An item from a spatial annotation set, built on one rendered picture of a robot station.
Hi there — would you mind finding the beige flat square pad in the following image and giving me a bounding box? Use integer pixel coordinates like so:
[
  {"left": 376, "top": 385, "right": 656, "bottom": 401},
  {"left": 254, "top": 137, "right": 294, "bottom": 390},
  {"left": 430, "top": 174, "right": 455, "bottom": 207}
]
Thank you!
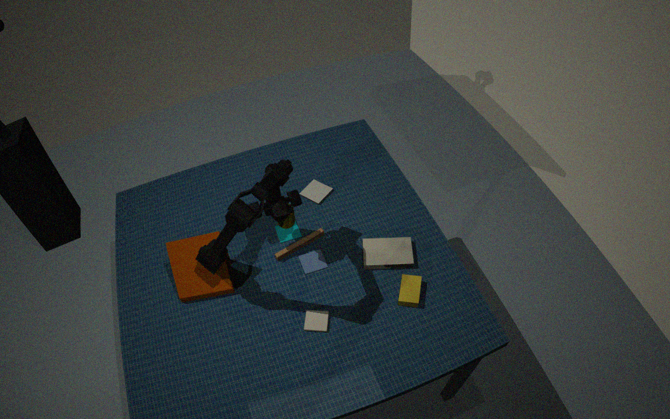
[{"left": 299, "top": 179, "right": 333, "bottom": 205}]

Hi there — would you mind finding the brown rectangular bar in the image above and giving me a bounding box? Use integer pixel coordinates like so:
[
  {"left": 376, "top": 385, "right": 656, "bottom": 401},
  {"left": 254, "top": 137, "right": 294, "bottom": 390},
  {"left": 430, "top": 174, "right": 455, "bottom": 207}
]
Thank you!
[{"left": 275, "top": 228, "right": 325, "bottom": 261}]

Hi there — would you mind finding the olive yellow block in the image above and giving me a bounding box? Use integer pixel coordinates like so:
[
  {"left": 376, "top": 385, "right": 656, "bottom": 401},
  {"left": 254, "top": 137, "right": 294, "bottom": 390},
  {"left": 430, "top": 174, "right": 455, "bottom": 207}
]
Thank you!
[{"left": 398, "top": 274, "right": 422, "bottom": 307}]

